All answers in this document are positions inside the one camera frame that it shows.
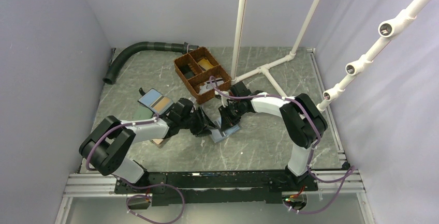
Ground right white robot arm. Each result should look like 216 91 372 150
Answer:
210 81 328 190

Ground white pipe camera boom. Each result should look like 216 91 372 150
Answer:
316 0 432 112

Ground open blue card wallet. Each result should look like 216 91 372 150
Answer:
138 88 173 115

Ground brown woven divided basket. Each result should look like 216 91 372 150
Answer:
173 47 231 104

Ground green card holder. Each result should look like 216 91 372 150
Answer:
132 106 154 121

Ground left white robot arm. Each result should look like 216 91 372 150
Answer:
79 98 216 193

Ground cards in basket front compartment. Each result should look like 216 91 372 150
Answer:
199 79 224 94

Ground beige snap card holder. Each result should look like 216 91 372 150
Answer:
150 139 168 148

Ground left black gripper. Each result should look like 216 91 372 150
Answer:
180 106 217 137

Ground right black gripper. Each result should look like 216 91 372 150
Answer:
218 101 244 132

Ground black corrugated hose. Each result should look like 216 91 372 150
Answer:
102 41 201 86

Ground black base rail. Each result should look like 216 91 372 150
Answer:
113 169 319 206

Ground white PVC pipe frame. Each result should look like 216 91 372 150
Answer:
230 0 337 95

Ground black card in basket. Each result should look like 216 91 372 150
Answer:
180 65 195 80

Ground grey leather card holder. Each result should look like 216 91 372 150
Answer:
209 118 241 143

